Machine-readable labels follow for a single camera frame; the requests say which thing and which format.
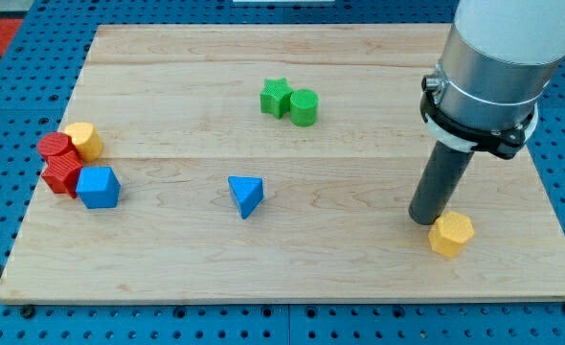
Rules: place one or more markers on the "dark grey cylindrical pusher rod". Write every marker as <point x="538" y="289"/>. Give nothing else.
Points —
<point x="441" y="176"/>

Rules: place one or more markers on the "yellow heart block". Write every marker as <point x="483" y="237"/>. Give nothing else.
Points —
<point x="86" y="140"/>

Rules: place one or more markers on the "green cylinder block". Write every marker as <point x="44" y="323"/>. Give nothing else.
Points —
<point x="304" y="107"/>

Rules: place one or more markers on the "red cylinder block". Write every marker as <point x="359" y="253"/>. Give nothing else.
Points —
<point x="54" y="144"/>

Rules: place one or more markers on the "red ribbed block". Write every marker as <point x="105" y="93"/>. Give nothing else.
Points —
<point x="62" y="173"/>

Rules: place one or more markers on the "blue pentagon block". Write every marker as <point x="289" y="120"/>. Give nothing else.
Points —
<point x="98" y="187"/>

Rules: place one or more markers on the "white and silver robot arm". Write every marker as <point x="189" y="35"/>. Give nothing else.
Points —
<point x="497" y="61"/>

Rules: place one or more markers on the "green star block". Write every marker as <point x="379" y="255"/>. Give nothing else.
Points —
<point x="275" y="97"/>

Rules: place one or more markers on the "yellow hexagon block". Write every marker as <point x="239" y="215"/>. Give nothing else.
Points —
<point x="450" y="233"/>

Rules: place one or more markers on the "blue triangle block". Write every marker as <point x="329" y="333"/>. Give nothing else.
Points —
<point x="247" y="193"/>

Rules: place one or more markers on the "light wooden board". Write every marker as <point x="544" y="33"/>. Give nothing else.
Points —
<point x="178" y="111"/>

